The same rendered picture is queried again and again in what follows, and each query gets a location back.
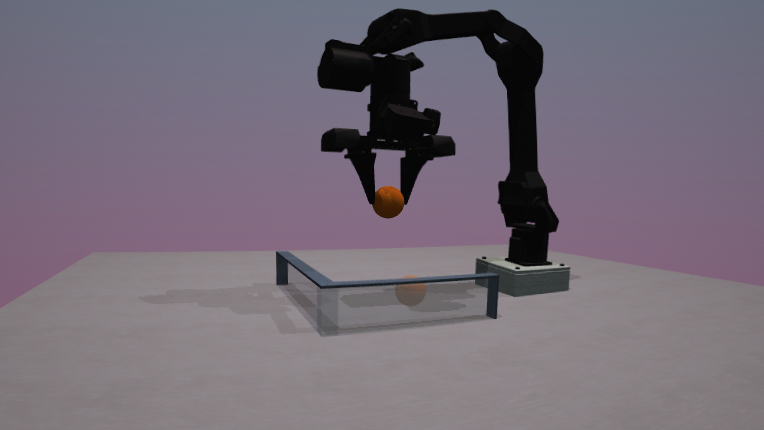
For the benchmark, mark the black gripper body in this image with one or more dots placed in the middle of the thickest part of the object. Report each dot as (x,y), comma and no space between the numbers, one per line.
(338,139)

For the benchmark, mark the low clear corner walls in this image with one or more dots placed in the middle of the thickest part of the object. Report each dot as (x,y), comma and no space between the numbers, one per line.
(386,308)

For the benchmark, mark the dark grey wall top rail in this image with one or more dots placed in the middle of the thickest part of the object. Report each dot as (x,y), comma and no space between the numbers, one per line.
(324,282)

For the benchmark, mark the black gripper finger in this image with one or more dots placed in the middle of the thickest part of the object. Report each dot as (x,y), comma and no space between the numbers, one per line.
(410,167)
(363,163)

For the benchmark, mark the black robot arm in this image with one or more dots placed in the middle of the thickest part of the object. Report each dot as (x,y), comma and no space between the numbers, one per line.
(523,196)

